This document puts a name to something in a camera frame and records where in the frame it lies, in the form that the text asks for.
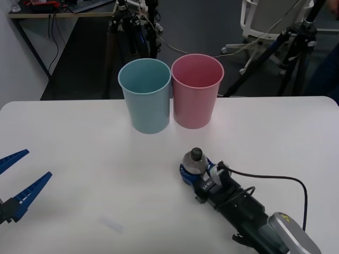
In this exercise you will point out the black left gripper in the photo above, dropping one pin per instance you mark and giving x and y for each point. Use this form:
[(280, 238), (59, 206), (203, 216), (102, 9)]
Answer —
[(4, 213)]

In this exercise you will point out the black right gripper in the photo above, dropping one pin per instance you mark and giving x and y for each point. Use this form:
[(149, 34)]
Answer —
[(235, 206)]

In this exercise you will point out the clear bottle with black cap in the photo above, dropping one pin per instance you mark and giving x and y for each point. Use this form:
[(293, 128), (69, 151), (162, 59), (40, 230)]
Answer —
[(194, 162)]

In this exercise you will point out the silver and black right arm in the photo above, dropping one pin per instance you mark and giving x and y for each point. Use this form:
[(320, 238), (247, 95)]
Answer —
[(288, 232)]

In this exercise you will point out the pink plastic bin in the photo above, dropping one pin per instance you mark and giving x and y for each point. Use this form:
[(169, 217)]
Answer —
[(194, 105)]

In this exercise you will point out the pale blue plastic bin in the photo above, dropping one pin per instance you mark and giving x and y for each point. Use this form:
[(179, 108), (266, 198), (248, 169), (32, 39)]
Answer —
[(148, 105)]

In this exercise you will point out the person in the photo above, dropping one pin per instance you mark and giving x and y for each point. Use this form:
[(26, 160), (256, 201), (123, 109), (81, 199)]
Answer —
[(328, 68)]

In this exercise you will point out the dark desk with wooden edge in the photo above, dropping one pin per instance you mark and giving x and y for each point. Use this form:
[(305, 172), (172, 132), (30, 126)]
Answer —
[(39, 10)]

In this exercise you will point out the white office chair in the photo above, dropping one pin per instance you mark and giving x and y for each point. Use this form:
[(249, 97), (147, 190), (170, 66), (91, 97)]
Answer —
[(265, 16)]

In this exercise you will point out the clear plastic bottle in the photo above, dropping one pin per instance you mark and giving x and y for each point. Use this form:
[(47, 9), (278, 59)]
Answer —
[(15, 5)]

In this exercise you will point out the red tool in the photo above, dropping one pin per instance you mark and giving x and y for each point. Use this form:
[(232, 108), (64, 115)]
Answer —
[(47, 3)]

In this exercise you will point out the dark keyboard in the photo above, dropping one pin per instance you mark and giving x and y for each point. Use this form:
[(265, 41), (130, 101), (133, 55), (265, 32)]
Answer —
[(87, 5)]

